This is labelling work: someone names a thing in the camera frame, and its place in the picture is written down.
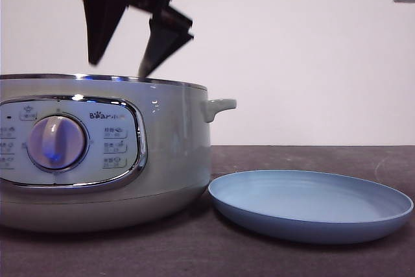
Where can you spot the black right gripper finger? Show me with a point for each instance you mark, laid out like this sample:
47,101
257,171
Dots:
99,27
165,40

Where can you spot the pale green electric steamer pot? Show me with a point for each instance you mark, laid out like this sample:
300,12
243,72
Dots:
172,147

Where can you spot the blue round plate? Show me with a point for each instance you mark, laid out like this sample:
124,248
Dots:
308,199

